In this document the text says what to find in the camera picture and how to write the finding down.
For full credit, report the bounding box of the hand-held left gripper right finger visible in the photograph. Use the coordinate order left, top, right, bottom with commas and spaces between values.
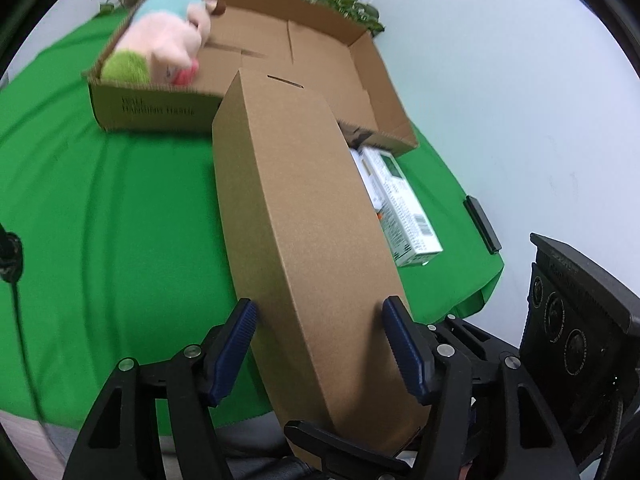
382, 296, 581, 480

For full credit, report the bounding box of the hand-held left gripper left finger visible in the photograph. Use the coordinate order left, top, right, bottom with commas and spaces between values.
62, 299, 258, 480

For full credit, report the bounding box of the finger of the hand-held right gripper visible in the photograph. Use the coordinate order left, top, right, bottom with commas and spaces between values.
284, 420, 417, 479
430, 314, 521, 366

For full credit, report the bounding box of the long brown cardboard box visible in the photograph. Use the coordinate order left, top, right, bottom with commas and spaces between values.
211, 69, 432, 461

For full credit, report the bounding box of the white medicine box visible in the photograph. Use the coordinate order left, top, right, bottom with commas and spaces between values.
348, 146, 444, 267

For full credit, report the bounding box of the large cardboard box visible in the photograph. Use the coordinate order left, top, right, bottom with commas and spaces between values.
82, 0, 420, 158

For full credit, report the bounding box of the black rectangular device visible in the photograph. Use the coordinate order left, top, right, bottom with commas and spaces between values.
462, 196, 502, 255

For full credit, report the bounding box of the green tablecloth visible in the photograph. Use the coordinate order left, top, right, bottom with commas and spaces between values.
0, 10, 505, 426

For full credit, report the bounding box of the pink and teal plush toy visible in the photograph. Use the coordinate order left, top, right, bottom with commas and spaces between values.
102, 0, 226, 86

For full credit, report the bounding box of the small green potted plant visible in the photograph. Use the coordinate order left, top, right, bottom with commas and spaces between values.
302, 0, 386, 38

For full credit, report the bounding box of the black cable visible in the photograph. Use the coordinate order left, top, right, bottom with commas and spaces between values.
0, 225, 47, 426

